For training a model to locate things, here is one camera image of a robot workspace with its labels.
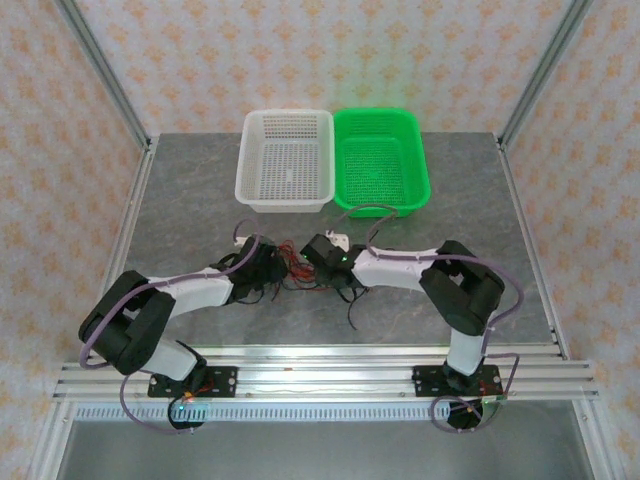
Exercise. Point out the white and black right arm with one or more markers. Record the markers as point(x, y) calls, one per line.
point(395, 270)

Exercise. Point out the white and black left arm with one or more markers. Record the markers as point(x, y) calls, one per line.
point(195, 292)

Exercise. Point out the white plastic mesh basket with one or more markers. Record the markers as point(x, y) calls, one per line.
point(285, 205)

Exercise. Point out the green plastic mesh basket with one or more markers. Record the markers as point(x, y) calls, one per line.
point(380, 150)

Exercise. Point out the green lit circuit board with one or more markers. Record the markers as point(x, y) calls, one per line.
point(492, 400)
point(192, 411)

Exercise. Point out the grey metal lower panel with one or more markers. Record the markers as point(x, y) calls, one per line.
point(325, 450)

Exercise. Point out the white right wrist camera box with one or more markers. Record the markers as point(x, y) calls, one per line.
point(339, 240)

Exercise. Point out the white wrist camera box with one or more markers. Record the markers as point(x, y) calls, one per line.
point(339, 240)
point(240, 242)

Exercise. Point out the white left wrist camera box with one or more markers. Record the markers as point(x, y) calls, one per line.
point(240, 242)

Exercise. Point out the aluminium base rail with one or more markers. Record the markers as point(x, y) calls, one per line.
point(325, 372)

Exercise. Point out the aluminium table side rail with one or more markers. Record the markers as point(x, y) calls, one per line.
point(135, 200)
point(517, 200)

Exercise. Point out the short aluminium frame post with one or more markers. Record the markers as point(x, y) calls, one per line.
point(597, 445)
point(47, 445)

